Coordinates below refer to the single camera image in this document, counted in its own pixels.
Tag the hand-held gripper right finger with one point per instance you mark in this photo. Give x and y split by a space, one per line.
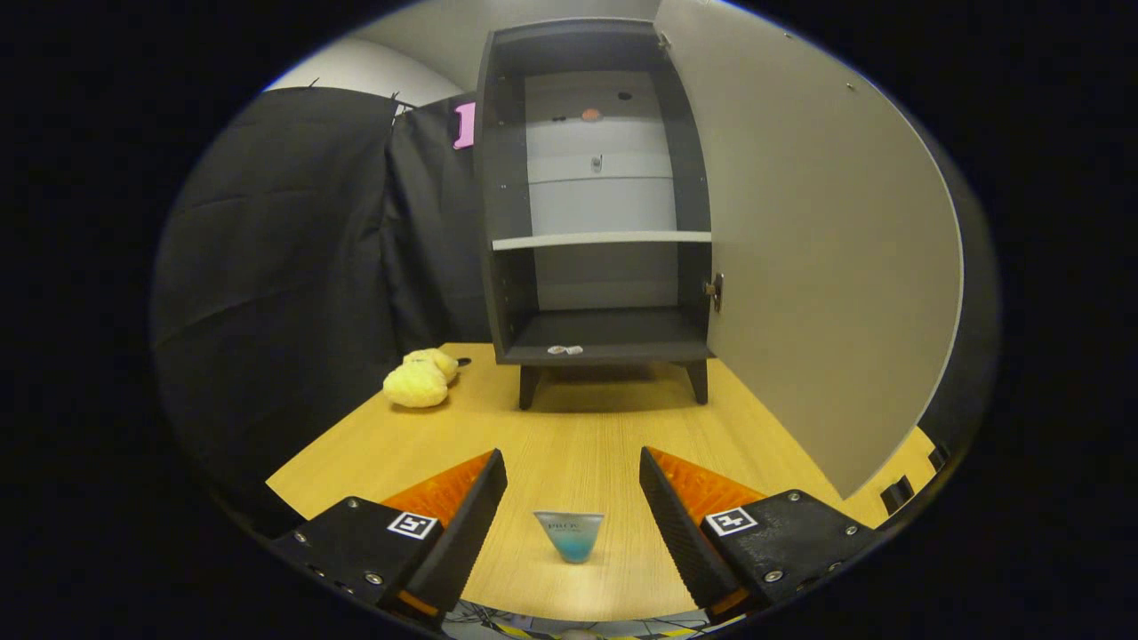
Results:
680 533

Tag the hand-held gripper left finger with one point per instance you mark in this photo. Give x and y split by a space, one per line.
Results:
467 542

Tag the blue and white tube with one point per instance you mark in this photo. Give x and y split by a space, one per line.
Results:
569 538

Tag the beige cabinet door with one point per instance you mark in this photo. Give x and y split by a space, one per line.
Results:
818 267

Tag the yellow plush toy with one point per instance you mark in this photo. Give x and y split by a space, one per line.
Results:
416 384

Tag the black table clamp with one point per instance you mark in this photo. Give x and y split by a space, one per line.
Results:
938 457
896 494

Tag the white cabinet shelf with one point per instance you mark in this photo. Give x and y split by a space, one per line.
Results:
605 239

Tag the black backdrop cloth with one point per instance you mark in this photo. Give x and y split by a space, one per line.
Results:
284 267

